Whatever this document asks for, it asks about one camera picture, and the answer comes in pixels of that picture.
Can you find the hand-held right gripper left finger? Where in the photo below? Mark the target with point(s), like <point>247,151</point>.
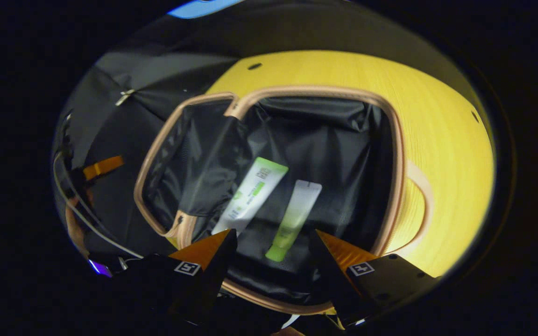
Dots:
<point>210,280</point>

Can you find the pink suitcase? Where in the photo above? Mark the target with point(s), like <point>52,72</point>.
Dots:
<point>320,140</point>

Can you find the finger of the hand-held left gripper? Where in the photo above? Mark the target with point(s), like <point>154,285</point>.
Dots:
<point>103,168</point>

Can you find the small white tube green cap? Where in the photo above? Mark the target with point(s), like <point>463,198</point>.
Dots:
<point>297,210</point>

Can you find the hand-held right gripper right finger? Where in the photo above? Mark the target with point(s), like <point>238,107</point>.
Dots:
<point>332,280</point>

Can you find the white clip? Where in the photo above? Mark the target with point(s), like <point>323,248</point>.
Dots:
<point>124,97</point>

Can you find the white tube with green band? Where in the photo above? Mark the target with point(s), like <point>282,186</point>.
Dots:
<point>250,196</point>

